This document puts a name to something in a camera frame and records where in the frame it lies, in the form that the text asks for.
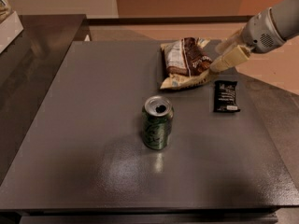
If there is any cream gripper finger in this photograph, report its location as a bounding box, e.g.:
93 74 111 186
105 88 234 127
215 29 244 54
209 45 251 73

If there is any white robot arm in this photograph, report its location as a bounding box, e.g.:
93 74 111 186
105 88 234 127
209 0 299 73

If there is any brown chip bag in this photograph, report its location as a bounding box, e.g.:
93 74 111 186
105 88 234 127
160 37 218 90

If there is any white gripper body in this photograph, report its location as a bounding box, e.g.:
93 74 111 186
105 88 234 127
241 8 285 54

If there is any green soda can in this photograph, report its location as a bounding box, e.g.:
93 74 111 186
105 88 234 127
142 95 174 150

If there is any white box on counter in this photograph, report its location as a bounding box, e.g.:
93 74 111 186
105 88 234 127
0 11 23 53

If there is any black rxbar chocolate bar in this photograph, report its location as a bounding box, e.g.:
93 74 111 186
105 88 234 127
213 80 240 113

